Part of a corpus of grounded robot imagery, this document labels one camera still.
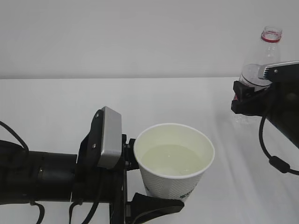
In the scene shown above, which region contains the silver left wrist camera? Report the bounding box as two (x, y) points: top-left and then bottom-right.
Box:
(77, 106), (122, 170)

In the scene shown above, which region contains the clear plastic water bottle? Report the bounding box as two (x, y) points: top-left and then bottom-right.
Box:
(232, 26), (283, 125)

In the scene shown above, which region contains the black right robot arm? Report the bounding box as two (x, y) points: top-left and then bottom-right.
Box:
(231, 81), (299, 147)

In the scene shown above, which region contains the white paper cup green logo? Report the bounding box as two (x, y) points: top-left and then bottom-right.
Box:
(134, 123), (215, 202)

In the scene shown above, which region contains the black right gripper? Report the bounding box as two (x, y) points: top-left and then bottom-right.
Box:
(231, 81), (299, 121)

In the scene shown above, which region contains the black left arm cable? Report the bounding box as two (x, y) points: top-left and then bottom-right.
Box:
(0, 120), (103, 224)

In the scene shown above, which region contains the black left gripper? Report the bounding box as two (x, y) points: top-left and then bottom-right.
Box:
(99, 134), (185, 224)

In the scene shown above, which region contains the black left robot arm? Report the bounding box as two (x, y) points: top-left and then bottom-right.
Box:
(0, 135), (184, 224)

